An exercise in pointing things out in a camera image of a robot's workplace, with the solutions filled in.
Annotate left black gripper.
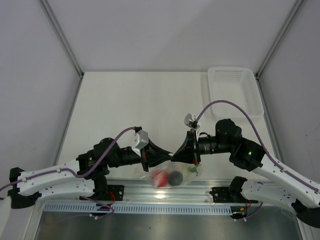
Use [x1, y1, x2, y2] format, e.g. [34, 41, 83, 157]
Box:
[107, 137, 174, 172]

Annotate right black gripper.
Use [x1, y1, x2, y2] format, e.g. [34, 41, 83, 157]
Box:
[171, 129, 233, 166]

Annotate white daikon radish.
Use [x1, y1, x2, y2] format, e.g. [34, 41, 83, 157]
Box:
[183, 165, 201, 177]

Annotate clear zip top bag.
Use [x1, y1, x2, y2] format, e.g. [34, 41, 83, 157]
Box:
[136, 161, 203, 189]

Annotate red tomato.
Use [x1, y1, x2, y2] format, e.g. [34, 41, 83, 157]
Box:
[151, 170, 169, 188]

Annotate black round food item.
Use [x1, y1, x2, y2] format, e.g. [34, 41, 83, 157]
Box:
[167, 170, 184, 187]

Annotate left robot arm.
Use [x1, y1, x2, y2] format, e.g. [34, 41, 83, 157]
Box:
[7, 138, 173, 209]

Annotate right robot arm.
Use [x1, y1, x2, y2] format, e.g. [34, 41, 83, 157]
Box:
[173, 119, 320, 228]

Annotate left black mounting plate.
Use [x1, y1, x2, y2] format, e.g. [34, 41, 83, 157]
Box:
[105, 185, 125, 202]

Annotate black mounting plate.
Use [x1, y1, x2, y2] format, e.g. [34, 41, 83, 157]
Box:
[209, 186, 247, 204]
[105, 185, 125, 202]

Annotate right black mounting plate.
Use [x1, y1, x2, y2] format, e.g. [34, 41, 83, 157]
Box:
[209, 186, 247, 204]

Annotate white plastic basket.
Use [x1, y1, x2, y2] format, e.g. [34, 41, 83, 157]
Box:
[207, 67, 265, 120]

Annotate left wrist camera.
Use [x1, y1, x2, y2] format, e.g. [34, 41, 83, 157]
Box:
[131, 129, 149, 157]

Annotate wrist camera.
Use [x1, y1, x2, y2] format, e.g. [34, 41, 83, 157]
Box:
[131, 129, 149, 157]
[184, 113, 201, 138]

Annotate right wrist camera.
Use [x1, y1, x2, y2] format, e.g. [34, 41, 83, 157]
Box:
[184, 113, 201, 138]

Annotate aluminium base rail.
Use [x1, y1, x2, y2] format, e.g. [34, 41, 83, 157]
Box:
[37, 177, 307, 206]

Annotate white slotted cable duct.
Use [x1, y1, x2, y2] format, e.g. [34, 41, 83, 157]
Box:
[44, 202, 233, 216]

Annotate right aluminium frame post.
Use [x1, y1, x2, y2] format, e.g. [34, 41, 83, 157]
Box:
[254, 0, 308, 81]

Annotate aluminium frame post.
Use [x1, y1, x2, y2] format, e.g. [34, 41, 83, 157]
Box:
[38, 0, 84, 79]
[254, 0, 308, 81]

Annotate left aluminium frame post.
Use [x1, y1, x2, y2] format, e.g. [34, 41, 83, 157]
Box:
[38, 0, 84, 79]

